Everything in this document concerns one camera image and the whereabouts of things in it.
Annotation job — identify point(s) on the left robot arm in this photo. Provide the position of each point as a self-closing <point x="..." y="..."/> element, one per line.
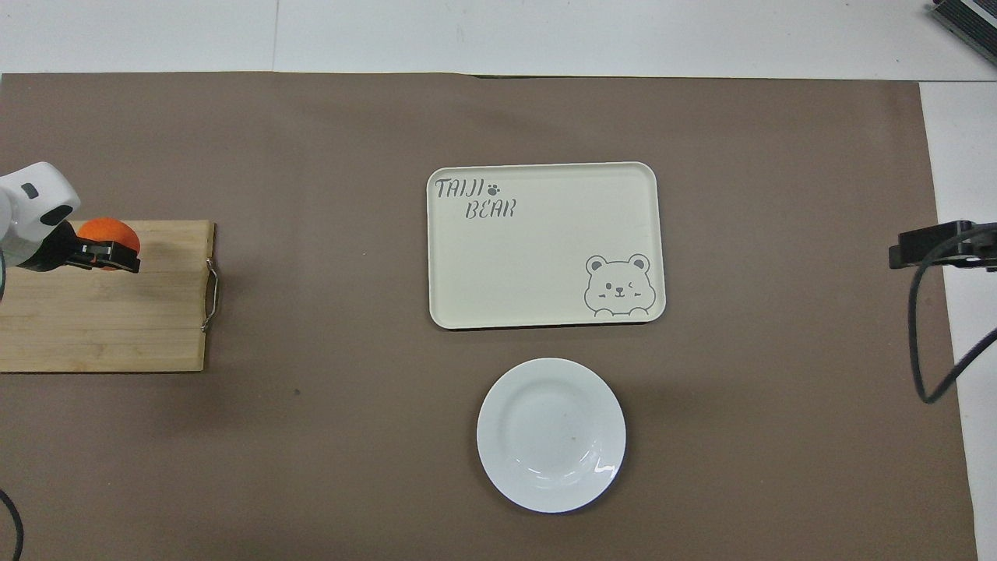
<point x="31" y="204"/>

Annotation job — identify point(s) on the orange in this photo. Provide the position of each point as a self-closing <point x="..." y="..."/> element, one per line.
<point x="107" y="231"/>

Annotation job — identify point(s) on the wooden cutting board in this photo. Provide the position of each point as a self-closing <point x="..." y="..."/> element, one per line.
<point x="101" y="319"/>

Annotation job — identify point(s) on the cream tray with bear print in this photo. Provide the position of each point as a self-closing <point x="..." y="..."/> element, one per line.
<point x="537" y="249"/>

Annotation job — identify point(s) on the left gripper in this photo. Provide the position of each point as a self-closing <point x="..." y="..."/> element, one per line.
<point x="54" y="249"/>

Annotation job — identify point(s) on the white round plate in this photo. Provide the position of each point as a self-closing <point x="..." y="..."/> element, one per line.
<point x="551" y="435"/>

